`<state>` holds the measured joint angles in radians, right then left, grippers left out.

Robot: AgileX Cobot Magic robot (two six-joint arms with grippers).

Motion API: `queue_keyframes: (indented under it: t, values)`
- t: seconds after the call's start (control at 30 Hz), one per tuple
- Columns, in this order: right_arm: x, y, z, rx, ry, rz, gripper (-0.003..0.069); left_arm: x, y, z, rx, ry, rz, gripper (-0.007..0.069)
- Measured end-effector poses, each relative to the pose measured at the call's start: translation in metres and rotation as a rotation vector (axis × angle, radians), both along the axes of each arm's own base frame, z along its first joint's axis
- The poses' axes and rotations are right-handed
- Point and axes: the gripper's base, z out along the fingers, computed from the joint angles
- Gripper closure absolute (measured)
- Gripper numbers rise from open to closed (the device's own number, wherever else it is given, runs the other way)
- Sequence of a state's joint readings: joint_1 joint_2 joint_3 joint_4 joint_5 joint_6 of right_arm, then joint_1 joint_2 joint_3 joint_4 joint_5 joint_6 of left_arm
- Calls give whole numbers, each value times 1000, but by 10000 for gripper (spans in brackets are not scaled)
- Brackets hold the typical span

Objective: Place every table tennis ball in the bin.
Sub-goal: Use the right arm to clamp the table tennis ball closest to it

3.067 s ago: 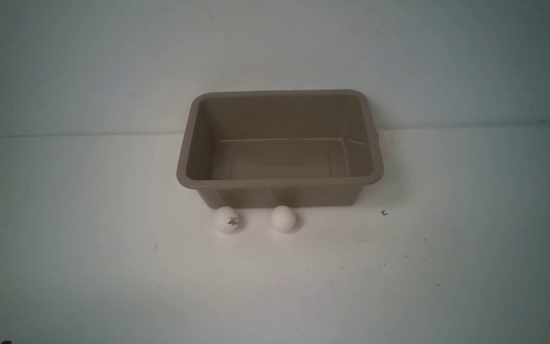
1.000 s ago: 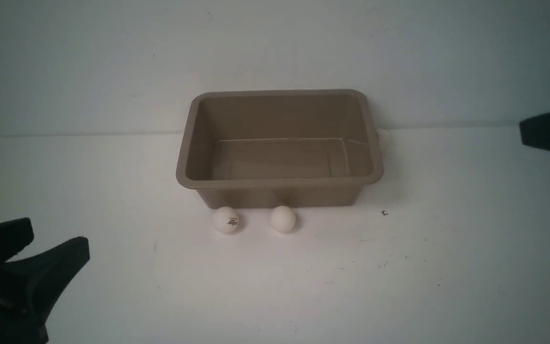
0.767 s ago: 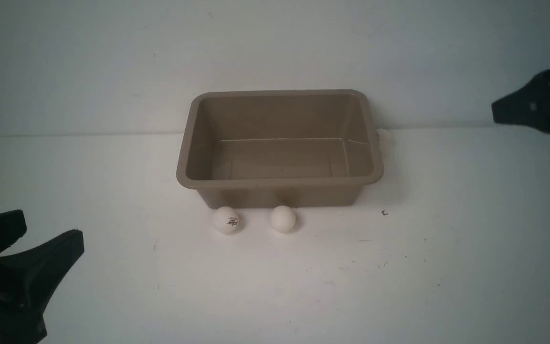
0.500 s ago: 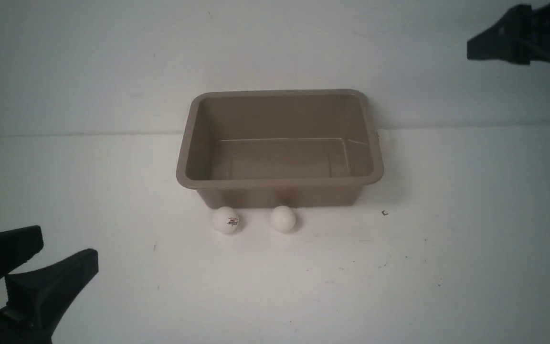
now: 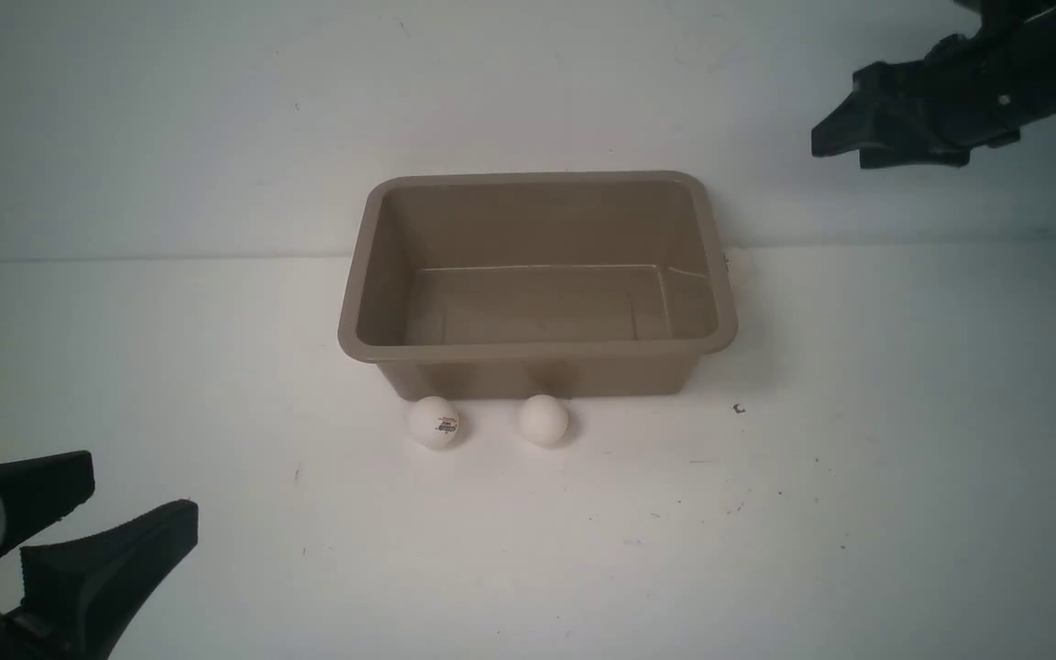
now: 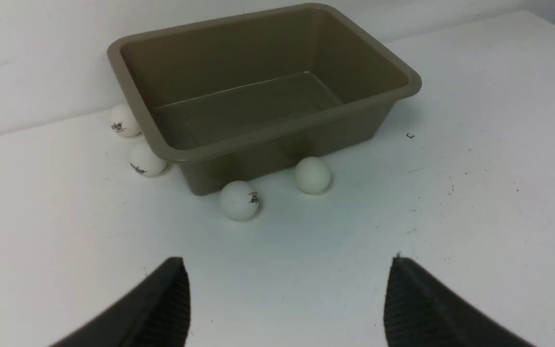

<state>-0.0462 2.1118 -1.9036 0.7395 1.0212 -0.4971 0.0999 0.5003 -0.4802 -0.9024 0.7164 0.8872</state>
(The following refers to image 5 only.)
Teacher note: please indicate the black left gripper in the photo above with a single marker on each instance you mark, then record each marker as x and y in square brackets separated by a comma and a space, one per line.
[80, 596]

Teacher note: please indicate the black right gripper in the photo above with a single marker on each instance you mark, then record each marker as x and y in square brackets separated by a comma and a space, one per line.
[927, 112]

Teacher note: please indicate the white ball with logo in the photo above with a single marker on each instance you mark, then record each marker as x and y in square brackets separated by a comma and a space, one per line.
[433, 422]

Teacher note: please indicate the plain white table-tennis ball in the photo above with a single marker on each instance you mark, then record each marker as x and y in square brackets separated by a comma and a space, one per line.
[543, 420]

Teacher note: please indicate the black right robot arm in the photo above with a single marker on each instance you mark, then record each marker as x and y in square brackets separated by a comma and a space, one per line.
[1029, 30]

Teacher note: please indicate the tan plastic storage bin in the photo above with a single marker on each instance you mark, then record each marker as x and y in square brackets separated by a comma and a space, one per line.
[573, 284]

